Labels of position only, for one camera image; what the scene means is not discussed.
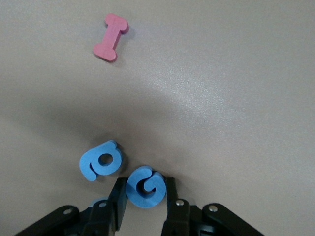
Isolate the blue letter G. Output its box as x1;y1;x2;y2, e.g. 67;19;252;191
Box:
125;165;167;209

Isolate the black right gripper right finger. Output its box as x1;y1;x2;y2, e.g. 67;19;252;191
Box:
161;177;191;236

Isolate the red letter I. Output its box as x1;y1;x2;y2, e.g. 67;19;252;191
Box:
93;13;130;62

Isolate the blue letter Q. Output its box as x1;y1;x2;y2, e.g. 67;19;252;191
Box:
79;140;124;182

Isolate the brown paper table cover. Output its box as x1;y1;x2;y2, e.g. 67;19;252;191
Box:
0;0;315;236

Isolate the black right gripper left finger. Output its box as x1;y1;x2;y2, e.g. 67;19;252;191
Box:
82;177;129;236

